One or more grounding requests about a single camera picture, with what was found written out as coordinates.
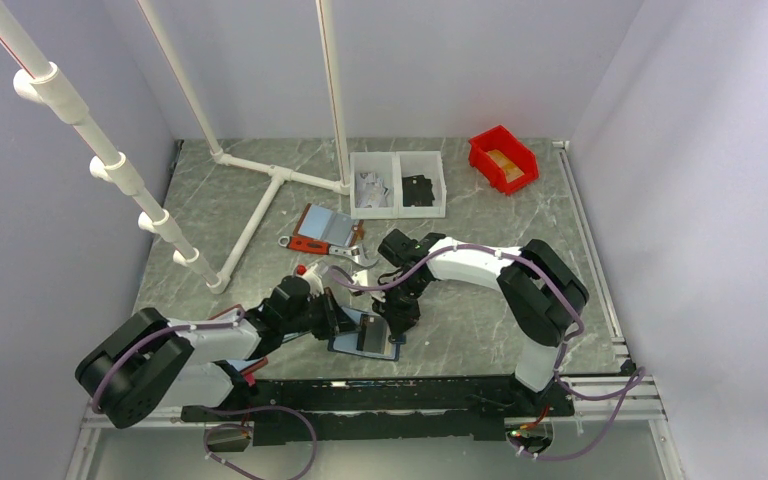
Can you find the red plastic bin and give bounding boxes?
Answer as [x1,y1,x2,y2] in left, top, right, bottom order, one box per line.
[468,125,539,196]

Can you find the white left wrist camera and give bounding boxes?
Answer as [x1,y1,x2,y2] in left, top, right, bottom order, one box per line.
[293,260,330,295]

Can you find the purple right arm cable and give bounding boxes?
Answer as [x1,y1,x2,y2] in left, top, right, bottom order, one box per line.
[327,243,647,464]

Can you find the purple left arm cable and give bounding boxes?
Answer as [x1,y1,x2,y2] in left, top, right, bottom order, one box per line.
[91,305,319,480]

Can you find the red open card holder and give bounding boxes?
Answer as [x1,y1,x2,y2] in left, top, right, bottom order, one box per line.
[211,304,268,377]

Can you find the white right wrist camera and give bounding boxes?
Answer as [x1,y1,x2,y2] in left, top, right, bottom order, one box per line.
[350,269,372,294]

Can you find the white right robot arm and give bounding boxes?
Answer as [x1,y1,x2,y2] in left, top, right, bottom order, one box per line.
[373,229,590,415]

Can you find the gold cards in bin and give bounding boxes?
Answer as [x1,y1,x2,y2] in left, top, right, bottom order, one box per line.
[488,149,524,183]

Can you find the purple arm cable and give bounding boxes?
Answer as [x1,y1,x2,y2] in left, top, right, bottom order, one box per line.
[327,243,647,464]
[91,305,319,480]

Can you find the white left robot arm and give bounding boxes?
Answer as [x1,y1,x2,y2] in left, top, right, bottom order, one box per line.
[75,276,360,429]

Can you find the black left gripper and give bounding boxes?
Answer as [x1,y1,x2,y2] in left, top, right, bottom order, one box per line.
[282,286,361,340]

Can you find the orange handled adjustable wrench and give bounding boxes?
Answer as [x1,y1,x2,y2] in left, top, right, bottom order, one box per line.
[278,236,378,269]

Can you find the white bin with black cards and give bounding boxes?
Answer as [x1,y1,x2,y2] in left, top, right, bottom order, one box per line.
[396,151,447,219]

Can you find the grey card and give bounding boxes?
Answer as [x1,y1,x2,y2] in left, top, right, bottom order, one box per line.
[357,314,389,355]

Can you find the white pvc pipe frame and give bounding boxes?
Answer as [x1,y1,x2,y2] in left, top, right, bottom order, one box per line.
[0,1,349,293]

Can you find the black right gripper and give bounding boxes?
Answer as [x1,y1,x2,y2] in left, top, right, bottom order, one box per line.
[371,273,429,339]

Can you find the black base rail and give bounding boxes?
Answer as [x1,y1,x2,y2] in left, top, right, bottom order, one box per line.
[181,375,575,446]

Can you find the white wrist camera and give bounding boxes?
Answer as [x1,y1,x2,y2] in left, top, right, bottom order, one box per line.
[293,260,330,295]
[350,269,372,294]

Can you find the navy blue card holder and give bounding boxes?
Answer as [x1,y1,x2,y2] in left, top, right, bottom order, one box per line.
[327,307,407,362]

